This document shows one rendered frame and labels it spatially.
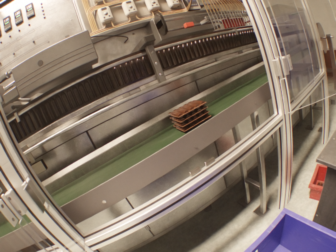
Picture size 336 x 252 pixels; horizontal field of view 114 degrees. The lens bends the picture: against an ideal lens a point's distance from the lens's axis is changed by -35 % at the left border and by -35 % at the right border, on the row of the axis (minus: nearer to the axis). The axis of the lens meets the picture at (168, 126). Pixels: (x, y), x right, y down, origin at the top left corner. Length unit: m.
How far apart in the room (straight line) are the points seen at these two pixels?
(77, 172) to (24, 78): 0.35
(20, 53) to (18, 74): 0.47
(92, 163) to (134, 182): 0.20
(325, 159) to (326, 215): 0.25
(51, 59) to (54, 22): 0.51
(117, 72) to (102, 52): 0.31
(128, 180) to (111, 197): 0.07
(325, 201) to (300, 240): 0.15
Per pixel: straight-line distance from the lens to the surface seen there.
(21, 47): 1.04
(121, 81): 0.56
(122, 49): 0.86
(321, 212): 0.72
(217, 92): 0.73
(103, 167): 0.56
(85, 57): 0.52
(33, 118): 0.60
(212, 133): 0.52
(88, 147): 0.68
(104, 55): 0.85
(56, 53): 0.54
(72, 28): 0.98
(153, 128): 0.60
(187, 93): 0.75
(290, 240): 0.65
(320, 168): 1.19
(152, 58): 0.56
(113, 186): 0.46
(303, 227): 0.55
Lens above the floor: 0.87
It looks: 18 degrees down
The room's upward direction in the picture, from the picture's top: 22 degrees counter-clockwise
